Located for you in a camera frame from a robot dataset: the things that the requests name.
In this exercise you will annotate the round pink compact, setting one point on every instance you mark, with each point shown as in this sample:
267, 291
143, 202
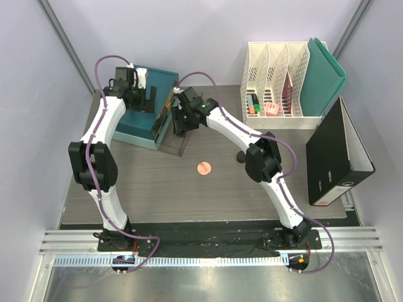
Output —
204, 168

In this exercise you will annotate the aluminium rail frame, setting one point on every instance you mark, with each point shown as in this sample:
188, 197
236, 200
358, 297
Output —
340, 239

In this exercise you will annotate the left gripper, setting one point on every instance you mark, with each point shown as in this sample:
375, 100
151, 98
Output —
148, 106

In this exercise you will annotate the white slotted cable duct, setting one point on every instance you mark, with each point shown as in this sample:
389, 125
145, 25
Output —
129, 261

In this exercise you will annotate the white file organizer rack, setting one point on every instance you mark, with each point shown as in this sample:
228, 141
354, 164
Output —
264, 72

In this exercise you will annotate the teal drawer organizer box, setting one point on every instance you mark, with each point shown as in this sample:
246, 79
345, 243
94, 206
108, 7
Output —
146, 124

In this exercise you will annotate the clear smoky drawer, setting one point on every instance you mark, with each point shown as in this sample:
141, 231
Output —
166, 141
165, 83

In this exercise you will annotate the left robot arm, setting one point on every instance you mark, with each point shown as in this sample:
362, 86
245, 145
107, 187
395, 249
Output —
93, 165

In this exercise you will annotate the green plastic folder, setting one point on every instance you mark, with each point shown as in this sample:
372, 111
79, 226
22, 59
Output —
323, 79

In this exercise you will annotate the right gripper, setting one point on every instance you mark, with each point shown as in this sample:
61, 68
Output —
178, 126

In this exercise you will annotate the black lever arch binder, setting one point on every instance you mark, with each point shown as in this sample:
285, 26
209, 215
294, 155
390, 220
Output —
337, 159

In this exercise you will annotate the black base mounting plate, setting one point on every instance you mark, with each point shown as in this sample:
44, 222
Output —
206, 239

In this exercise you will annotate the magenta booklet in rack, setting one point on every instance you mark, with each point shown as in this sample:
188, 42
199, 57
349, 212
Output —
286, 96

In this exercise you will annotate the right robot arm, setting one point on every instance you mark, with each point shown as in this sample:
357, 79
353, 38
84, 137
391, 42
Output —
262, 155

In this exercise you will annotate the highlighter markers pack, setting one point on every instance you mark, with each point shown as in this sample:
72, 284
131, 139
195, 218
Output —
252, 104

